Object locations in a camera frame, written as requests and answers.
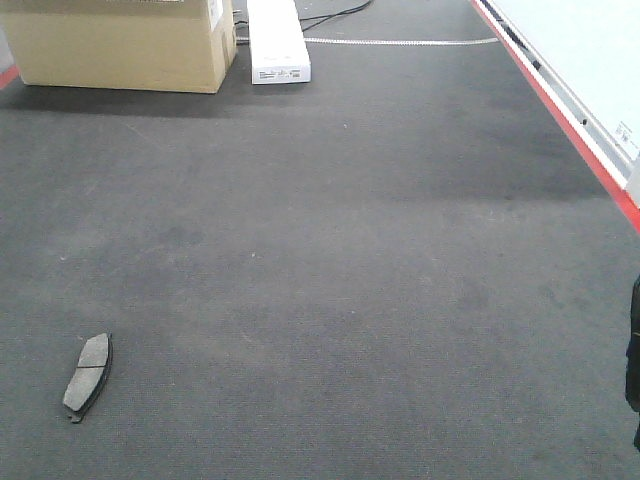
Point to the dark brake pad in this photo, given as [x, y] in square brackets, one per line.
[90, 375]

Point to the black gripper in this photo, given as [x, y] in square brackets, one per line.
[632, 353]

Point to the red conveyor frame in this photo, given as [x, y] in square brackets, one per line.
[572, 116]

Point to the long white box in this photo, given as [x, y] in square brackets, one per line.
[278, 50]

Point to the cardboard box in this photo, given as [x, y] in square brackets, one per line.
[173, 46]

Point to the dark grey conveyor belt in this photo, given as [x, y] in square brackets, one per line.
[403, 270]

